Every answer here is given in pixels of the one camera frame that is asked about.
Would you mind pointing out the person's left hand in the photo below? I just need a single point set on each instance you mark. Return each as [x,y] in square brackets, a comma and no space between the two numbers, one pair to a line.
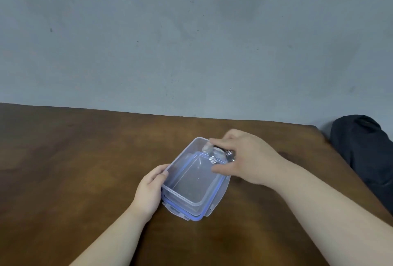
[146,193]

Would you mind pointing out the person's left thumb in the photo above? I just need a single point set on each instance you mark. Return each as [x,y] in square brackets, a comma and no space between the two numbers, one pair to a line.
[160,170]

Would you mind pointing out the person's right hand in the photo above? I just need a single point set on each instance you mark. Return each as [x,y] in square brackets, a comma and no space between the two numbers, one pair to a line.
[254,161]

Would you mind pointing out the person's left forearm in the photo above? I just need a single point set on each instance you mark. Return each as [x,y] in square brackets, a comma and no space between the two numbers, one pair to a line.
[116,241]

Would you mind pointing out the clear plastic food container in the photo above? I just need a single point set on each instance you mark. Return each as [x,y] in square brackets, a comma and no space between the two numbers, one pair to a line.
[190,183]

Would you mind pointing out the person's right thumb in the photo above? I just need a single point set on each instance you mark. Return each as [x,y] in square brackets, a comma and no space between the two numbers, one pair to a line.
[225,169]

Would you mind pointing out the person's right forearm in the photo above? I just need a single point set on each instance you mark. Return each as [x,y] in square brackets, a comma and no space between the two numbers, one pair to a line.
[331,216]

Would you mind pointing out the clear lid with blue seal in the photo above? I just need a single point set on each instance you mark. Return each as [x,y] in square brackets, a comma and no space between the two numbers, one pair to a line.
[219,196]

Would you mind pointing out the shiny metal spoon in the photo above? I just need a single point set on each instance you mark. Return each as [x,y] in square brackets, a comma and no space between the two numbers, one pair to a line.
[219,155]

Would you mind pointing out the dark fabric bundle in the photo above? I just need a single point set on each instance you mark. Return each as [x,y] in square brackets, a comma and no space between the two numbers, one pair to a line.
[365,155]

